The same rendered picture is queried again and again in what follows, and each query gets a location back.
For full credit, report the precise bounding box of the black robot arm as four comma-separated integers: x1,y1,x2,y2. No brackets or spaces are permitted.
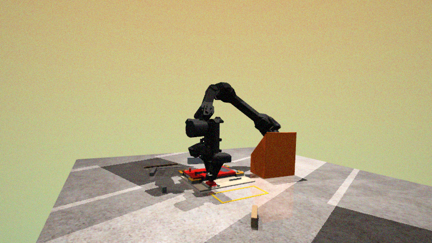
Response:
185,82,281,158

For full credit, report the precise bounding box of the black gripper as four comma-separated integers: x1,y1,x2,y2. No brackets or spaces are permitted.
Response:
199,136,232,179

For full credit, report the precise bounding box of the black tyre with grey wheel rim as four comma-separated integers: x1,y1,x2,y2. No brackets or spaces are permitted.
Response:
206,173,217,181

